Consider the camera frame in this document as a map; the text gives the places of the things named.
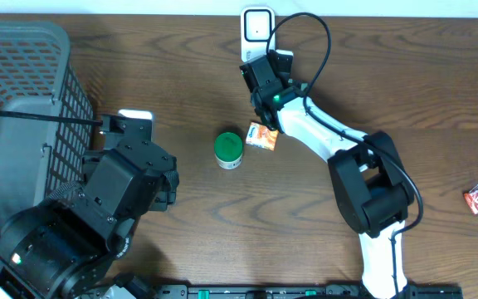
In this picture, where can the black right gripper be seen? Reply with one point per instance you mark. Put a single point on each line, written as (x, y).
(287, 82)

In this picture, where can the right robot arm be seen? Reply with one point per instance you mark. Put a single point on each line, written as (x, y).
(370, 185)

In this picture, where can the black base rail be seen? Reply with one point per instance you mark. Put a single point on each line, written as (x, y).
(330, 291)

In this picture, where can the green lid jar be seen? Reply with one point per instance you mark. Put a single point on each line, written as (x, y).
(228, 149)

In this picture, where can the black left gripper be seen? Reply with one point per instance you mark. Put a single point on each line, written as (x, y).
(163, 189)

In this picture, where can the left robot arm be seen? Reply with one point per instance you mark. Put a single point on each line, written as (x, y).
(63, 246)

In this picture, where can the orange white tissue pack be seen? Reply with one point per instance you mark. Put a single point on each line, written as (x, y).
(261, 136)

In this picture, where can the grey plastic mesh basket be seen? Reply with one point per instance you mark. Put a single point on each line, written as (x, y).
(41, 102)

